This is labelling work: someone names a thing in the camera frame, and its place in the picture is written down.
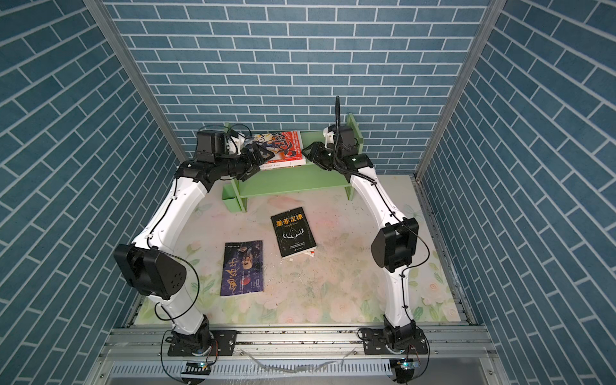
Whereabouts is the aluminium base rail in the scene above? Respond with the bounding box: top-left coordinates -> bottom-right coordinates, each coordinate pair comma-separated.
100,322 -> 497,361

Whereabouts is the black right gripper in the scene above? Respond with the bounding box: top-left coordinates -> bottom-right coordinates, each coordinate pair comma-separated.
302,142 -> 343,172

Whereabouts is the dark purple book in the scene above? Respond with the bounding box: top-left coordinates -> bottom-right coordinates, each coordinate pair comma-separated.
220,241 -> 264,297

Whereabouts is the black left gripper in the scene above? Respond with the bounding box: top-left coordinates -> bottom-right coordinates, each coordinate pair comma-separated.
212,143 -> 273,180

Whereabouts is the white book with brown bars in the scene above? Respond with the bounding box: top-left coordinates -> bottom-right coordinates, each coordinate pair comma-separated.
259,160 -> 306,171

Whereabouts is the red blue manga book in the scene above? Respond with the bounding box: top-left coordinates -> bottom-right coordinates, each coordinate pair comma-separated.
249,132 -> 306,162

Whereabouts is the black book with gold text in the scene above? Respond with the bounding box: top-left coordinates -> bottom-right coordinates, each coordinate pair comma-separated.
271,207 -> 317,258

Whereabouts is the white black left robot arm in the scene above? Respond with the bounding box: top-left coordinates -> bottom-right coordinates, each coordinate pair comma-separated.
113,131 -> 274,344

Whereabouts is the small green side box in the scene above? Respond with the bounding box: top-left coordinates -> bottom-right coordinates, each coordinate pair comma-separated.
221,184 -> 242,213

